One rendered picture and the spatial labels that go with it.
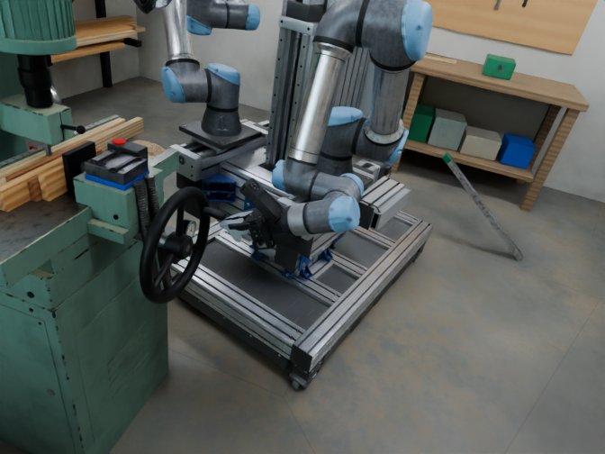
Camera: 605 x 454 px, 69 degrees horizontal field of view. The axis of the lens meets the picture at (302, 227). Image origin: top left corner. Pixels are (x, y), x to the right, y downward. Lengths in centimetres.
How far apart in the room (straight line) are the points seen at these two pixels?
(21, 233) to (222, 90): 87
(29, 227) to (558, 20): 370
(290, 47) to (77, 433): 131
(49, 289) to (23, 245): 13
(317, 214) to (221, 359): 106
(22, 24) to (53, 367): 76
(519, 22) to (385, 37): 301
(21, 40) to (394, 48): 74
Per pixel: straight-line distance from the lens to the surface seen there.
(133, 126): 142
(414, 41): 102
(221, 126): 167
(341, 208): 93
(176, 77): 158
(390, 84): 114
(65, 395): 134
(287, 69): 157
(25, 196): 111
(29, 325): 120
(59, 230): 103
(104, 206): 105
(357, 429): 179
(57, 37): 105
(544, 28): 402
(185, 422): 173
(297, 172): 105
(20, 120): 116
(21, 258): 98
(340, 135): 135
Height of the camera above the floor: 146
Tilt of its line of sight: 33 degrees down
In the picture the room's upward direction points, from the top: 10 degrees clockwise
